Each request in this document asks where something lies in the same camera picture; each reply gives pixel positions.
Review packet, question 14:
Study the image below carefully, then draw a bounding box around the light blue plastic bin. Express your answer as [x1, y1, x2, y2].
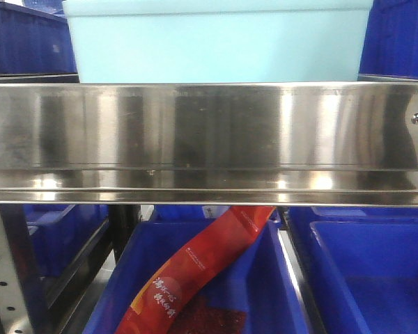
[63, 1, 373, 84]

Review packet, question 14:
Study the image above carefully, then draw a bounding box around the lower centre blue bin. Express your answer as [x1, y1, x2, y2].
[82, 219, 313, 334]

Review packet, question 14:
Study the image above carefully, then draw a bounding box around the red snack package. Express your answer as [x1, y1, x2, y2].
[116, 205, 275, 333]

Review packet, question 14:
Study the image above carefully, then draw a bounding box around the lower left blue bin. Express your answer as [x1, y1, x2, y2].
[23, 204, 108, 277]

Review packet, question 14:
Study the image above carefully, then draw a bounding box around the lower right blue bin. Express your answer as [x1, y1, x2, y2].
[308, 219, 418, 334]

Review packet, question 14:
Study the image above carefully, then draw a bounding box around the left top blue bin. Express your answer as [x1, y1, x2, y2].
[0, 1, 77, 75]

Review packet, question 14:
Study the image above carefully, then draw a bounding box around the right top blue bin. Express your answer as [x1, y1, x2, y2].
[359, 1, 418, 79]

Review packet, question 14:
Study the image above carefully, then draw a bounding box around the steel shelf front rail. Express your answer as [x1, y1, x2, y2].
[0, 81, 418, 207]

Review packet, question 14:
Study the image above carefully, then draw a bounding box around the perforated steel shelf post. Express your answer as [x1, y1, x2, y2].
[0, 205, 34, 333]

